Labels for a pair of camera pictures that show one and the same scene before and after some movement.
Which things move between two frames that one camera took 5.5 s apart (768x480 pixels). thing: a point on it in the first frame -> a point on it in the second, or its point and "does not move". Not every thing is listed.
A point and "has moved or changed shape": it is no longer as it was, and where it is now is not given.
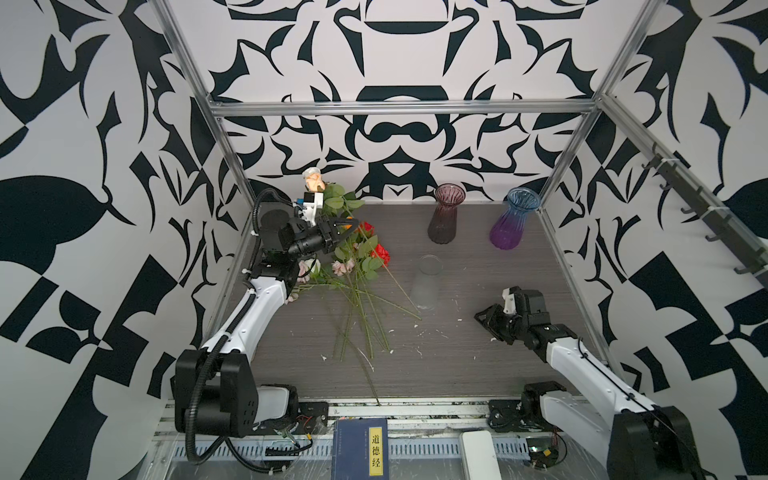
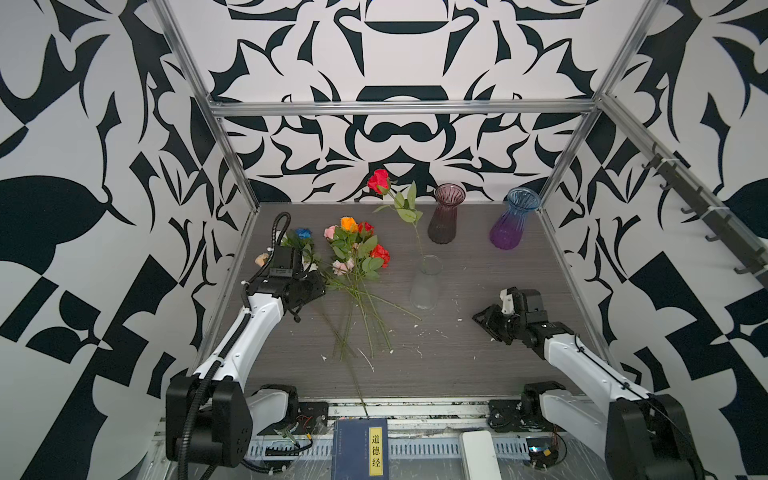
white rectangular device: [480, 457] does not move
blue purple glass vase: [507, 230] does not move
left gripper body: [311, 239] -> [309, 286]
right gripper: [491, 320] does not move
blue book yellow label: [360, 449] does not move
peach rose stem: [313, 179] has moved or changed shape
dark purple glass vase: [442, 226] does not move
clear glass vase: [424, 288] does not move
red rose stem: [367, 314] -> [404, 205]
